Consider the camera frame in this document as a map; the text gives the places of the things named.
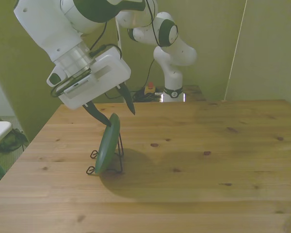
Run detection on red emergency stop button box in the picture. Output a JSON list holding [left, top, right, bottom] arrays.
[[144, 82, 156, 96]]

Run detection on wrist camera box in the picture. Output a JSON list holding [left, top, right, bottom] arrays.
[[62, 74, 97, 97]]

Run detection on black wire plate stand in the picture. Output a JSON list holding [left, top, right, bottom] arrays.
[[85, 133, 125, 175]]

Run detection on white divider joint strip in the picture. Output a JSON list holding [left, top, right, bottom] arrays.
[[114, 16, 123, 52]]

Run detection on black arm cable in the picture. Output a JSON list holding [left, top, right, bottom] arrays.
[[50, 0, 178, 98]]

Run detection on dark green plate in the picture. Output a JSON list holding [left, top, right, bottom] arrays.
[[95, 113, 121, 174]]

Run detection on dark green bag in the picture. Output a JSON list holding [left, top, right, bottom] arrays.
[[0, 129, 30, 154]]

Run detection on thin white slanted strip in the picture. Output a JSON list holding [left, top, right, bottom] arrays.
[[224, 0, 248, 101]]

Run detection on black cable bundle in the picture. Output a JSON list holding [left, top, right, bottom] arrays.
[[132, 89, 161, 103]]

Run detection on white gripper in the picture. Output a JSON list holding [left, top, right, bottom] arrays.
[[58, 46, 136, 127]]

